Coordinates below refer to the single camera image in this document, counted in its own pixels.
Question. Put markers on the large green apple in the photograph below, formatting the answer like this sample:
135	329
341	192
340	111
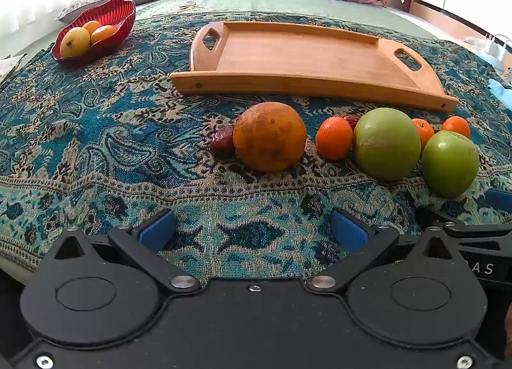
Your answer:
386	145

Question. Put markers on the red glass bowl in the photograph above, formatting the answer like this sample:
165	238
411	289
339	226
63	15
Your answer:
116	13

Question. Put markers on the light blue cloth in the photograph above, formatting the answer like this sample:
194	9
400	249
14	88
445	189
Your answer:
502	93

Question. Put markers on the white paper bag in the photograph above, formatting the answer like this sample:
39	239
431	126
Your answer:
498	47

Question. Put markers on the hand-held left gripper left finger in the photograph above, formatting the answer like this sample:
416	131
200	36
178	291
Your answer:
155	230

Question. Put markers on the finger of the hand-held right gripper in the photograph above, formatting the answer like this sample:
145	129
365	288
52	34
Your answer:
456	228
500	199

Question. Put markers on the teal paisley blanket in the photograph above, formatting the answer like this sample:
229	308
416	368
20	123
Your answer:
100	133

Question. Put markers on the yellow mango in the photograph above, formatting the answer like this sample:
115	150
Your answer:
75	42

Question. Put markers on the small orange mandarin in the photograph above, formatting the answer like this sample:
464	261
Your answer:
424	129
456	126
334	138

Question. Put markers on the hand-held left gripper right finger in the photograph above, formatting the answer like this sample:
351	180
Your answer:
347	230

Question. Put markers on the orange in red bowl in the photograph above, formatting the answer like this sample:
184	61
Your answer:
104	33
91	27

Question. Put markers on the large orange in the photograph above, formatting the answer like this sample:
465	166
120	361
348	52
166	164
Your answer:
269	137

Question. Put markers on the dried red date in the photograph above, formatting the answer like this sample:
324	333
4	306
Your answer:
352	120
222	142

